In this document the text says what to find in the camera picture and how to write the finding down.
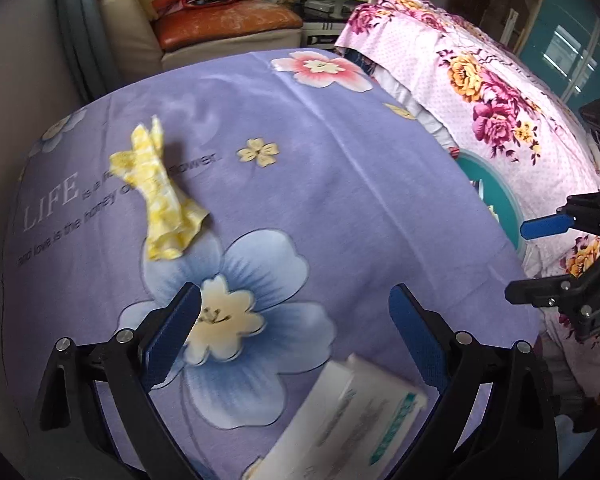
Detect pink floral quilt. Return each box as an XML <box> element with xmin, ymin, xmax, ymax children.
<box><xmin>336</xmin><ymin>0</ymin><xmax>600</xmax><ymax>405</ymax></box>

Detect teal plastic trash bin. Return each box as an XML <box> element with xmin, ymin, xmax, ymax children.
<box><xmin>455</xmin><ymin>150</ymin><xmax>526</xmax><ymax>259</ymax></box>

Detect orange leather seat cushion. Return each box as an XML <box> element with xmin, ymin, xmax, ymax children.
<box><xmin>152</xmin><ymin>0</ymin><xmax>302</xmax><ymax>52</ymax></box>

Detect purple floral bed sheet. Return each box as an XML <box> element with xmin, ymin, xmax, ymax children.
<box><xmin>3</xmin><ymin>51</ymin><xmax>539</xmax><ymax>479</ymax></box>

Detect teal cabinet with glass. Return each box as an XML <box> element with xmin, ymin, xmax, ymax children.
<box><xmin>519</xmin><ymin>0</ymin><xmax>600</xmax><ymax>112</ymax></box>

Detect beige sofa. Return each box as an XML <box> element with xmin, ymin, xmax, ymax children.
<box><xmin>96</xmin><ymin>0</ymin><xmax>303</xmax><ymax>84</ymax></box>

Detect white mask package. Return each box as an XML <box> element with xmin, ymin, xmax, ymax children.
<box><xmin>242</xmin><ymin>354</ymin><xmax>427</xmax><ymax>480</ymax></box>

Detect black electronics stack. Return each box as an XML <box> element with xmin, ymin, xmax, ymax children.
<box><xmin>294</xmin><ymin>0</ymin><xmax>367</xmax><ymax>52</ymax></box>

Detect yellow crumpled napkin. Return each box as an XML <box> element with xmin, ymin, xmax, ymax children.
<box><xmin>109</xmin><ymin>115</ymin><xmax>209</xmax><ymax>261</ymax></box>

